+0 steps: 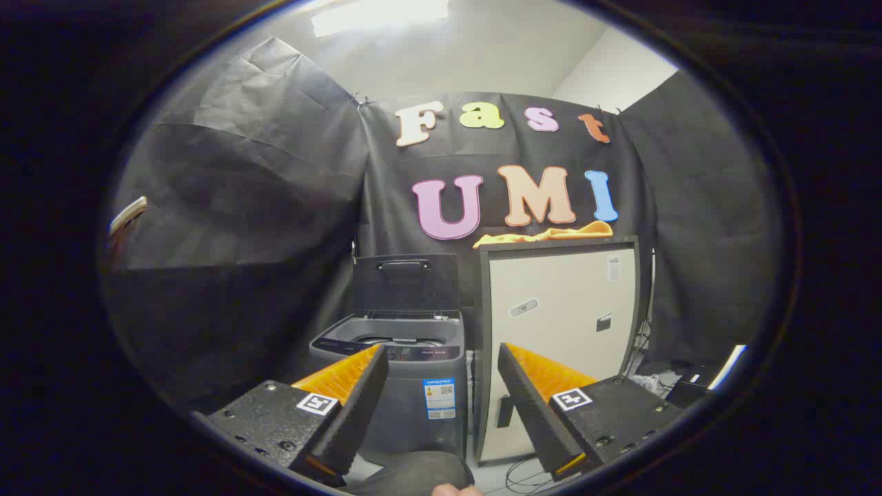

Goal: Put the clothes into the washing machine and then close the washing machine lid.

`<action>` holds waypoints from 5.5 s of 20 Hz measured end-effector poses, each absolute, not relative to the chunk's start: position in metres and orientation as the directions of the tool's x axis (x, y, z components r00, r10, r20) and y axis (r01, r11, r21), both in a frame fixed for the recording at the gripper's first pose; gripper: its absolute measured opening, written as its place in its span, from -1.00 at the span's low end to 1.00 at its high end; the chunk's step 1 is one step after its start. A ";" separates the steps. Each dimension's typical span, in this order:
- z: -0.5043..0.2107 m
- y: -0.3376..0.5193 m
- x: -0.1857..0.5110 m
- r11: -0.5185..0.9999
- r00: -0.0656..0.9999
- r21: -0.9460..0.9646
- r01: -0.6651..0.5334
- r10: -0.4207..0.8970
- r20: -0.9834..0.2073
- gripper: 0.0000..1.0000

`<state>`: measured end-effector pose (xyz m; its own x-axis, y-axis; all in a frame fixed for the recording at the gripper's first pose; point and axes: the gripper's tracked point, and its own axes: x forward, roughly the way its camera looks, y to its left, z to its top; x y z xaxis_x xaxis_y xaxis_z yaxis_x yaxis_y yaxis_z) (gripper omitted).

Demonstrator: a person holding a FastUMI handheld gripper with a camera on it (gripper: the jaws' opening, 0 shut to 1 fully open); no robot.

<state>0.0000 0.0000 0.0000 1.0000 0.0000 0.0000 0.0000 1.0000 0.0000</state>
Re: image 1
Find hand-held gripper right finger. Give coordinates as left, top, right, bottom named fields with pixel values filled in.
left=498, top=342, right=683, bottom=482

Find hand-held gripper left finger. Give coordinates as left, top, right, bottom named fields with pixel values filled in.
left=192, top=343, right=390, bottom=487

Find grey washing machine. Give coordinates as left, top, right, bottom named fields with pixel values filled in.
left=309, top=310, right=471, bottom=466

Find orange polo shirt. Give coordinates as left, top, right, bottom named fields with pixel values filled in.
left=473, top=221, right=614, bottom=249

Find black box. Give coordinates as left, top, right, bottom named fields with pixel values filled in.
left=665, top=360, right=724, bottom=409

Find black backdrop cloth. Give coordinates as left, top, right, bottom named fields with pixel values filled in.
left=103, top=36, right=783, bottom=414

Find silver metal fixture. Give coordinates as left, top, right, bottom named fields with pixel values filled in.
left=109, top=196, right=149, bottom=238

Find black floor cables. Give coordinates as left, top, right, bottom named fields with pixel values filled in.
left=505, top=455, right=555, bottom=494

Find white cabinet with grey frame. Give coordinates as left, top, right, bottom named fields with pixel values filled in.
left=473, top=236, right=642, bottom=466

